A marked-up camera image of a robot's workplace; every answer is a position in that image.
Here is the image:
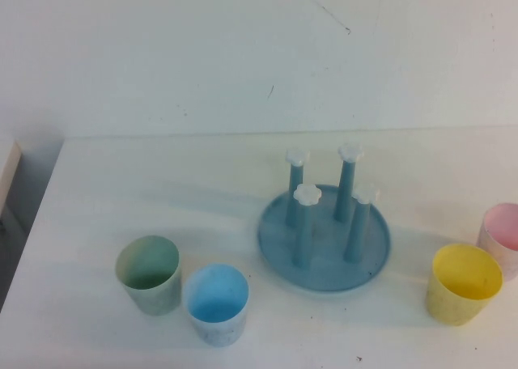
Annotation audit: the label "yellow plastic cup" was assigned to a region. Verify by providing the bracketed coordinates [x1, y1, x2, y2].
[425, 242, 505, 328]

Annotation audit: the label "blue cup stand white caps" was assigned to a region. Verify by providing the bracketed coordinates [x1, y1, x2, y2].
[257, 142, 393, 293]

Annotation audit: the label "green plastic cup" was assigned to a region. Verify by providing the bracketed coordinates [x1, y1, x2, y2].
[115, 234, 183, 317]

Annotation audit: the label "pink plastic cup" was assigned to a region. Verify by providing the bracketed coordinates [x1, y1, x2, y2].
[476, 201, 518, 283]

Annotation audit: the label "light blue plastic cup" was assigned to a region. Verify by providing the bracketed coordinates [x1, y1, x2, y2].
[181, 262, 251, 348]

